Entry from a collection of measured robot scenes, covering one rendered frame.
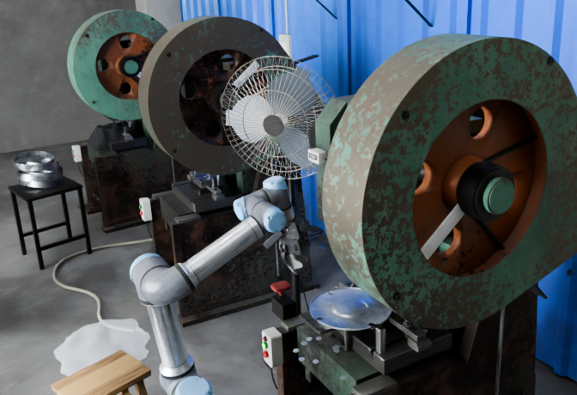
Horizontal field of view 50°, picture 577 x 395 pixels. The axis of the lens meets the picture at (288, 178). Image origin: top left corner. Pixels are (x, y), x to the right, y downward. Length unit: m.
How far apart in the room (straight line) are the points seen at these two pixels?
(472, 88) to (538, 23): 1.42
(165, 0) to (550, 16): 4.72
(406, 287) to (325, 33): 2.93
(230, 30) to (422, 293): 1.89
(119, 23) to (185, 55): 1.74
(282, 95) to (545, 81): 1.25
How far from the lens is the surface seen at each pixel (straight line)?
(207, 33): 3.14
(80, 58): 4.73
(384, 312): 2.22
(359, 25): 4.02
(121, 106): 4.85
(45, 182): 4.75
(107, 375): 2.85
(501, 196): 1.71
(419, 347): 2.15
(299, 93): 2.72
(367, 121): 1.53
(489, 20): 3.22
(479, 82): 1.65
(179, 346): 2.11
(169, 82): 3.10
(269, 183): 2.04
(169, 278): 1.86
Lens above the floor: 1.90
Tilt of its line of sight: 18 degrees down
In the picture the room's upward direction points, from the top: 3 degrees counter-clockwise
